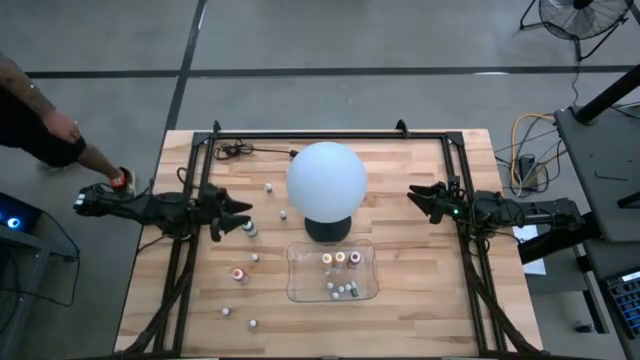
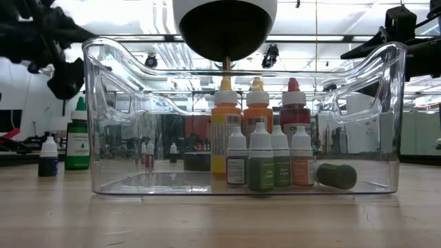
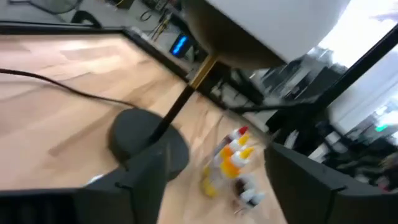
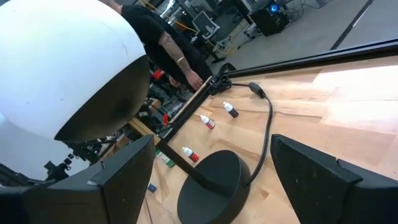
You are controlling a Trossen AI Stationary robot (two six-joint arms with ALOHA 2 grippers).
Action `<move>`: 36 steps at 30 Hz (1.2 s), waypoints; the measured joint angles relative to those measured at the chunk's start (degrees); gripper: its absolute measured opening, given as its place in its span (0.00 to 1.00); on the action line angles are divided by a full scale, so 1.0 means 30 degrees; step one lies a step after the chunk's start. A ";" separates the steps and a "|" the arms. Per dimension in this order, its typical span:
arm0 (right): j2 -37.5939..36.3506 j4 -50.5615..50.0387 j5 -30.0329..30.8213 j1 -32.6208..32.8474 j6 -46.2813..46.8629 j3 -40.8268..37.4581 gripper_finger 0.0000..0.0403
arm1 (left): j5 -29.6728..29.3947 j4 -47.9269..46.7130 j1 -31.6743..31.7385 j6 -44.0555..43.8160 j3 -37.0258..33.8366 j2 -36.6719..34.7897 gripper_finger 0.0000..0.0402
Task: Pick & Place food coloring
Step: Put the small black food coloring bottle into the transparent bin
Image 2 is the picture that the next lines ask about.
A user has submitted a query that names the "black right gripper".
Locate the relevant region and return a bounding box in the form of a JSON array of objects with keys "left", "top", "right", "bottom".
[{"left": 340, "top": 33, "right": 441, "bottom": 99}]

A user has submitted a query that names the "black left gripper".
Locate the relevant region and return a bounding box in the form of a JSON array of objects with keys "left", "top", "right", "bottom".
[{"left": 0, "top": 6, "right": 99, "bottom": 101}]

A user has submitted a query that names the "clear plastic bin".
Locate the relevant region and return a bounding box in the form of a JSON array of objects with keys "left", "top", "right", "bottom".
[{"left": 81, "top": 37, "right": 408, "bottom": 197}]

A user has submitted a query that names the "large green food coloring bottle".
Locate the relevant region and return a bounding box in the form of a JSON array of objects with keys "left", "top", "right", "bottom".
[{"left": 64, "top": 96, "right": 91, "bottom": 171}]

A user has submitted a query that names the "large red food coloring bottle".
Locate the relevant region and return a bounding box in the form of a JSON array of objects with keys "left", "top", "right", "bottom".
[{"left": 279, "top": 77, "right": 311, "bottom": 138}]

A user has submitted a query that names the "small blue food coloring bottle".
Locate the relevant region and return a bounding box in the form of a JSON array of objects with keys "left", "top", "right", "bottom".
[{"left": 37, "top": 136, "right": 59, "bottom": 178}]

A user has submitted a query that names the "small dark green coloring bottle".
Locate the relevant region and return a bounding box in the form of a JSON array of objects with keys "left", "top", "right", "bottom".
[
  {"left": 271, "top": 124, "right": 293, "bottom": 189},
  {"left": 315, "top": 162, "right": 358, "bottom": 191}
]

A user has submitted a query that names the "large orange food coloring bottle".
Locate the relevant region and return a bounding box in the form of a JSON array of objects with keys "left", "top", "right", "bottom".
[{"left": 243, "top": 76, "right": 274, "bottom": 138}]

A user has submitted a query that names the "small orange food coloring bottle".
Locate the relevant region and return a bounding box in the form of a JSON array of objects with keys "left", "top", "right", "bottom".
[{"left": 291, "top": 125, "right": 316, "bottom": 187}]

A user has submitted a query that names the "small brown food coloring bottle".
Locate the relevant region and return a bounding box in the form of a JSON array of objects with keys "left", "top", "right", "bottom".
[{"left": 146, "top": 140, "right": 156, "bottom": 172}]

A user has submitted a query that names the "small light green coloring bottle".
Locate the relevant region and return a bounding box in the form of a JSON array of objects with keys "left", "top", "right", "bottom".
[{"left": 247, "top": 122, "right": 276, "bottom": 192}]

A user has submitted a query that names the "large yellow food coloring bottle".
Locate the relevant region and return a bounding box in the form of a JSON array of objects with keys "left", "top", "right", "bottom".
[{"left": 210, "top": 76, "right": 243, "bottom": 176}]

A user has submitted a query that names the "small black white-label bottle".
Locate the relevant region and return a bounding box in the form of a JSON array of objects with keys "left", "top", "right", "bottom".
[{"left": 226, "top": 125, "right": 249, "bottom": 186}]

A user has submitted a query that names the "black ceiling beam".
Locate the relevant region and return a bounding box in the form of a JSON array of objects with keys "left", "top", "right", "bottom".
[{"left": 103, "top": 33, "right": 345, "bottom": 43}]

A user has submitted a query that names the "pale green partition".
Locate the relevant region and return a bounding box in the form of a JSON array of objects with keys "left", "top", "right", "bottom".
[{"left": 401, "top": 112, "right": 441, "bottom": 156}]

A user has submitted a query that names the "black ceiling spotlight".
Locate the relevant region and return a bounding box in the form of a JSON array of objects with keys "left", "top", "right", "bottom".
[
  {"left": 260, "top": 43, "right": 280, "bottom": 70},
  {"left": 144, "top": 53, "right": 159, "bottom": 69}
]

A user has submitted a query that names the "black monitor screen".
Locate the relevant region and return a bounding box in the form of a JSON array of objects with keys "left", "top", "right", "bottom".
[{"left": 0, "top": 109, "right": 23, "bottom": 134}]

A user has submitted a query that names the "white globe table lamp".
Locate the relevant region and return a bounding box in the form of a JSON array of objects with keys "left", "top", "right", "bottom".
[{"left": 171, "top": 0, "right": 278, "bottom": 172}]

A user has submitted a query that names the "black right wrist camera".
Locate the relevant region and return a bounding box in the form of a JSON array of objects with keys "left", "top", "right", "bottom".
[{"left": 383, "top": 5, "right": 418, "bottom": 43}]

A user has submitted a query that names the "red tool handle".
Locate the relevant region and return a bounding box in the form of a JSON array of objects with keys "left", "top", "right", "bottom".
[{"left": 0, "top": 127, "right": 21, "bottom": 143}]

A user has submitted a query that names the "black aluminium table frame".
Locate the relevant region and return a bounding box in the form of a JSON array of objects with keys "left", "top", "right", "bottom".
[{"left": 0, "top": 149, "right": 441, "bottom": 167}]

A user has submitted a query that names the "orange wall panel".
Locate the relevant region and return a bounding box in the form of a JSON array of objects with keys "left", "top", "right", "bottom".
[{"left": 185, "top": 114, "right": 213, "bottom": 146}]

